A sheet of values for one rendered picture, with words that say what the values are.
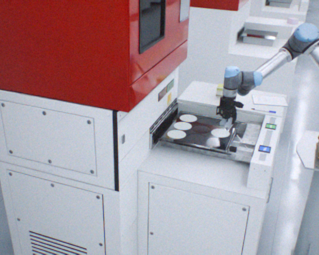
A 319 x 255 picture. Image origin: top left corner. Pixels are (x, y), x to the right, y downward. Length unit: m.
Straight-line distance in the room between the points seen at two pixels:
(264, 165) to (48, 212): 1.11
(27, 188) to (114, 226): 0.49
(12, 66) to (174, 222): 1.09
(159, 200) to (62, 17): 1.00
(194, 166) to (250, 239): 0.44
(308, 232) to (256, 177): 0.82
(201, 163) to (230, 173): 0.16
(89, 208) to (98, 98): 0.60
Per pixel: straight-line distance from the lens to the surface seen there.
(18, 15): 1.76
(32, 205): 2.21
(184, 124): 2.27
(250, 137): 2.24
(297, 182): 3.58
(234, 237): 2.05
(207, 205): 1.97
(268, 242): 2.91
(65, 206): 2.07
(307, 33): 2.26
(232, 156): 2.11
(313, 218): 2.55
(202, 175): 1.98
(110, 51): 1.57
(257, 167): 1.87
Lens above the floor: 1.91
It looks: 27 degrees down
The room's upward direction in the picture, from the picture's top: 2 degrees clockwise
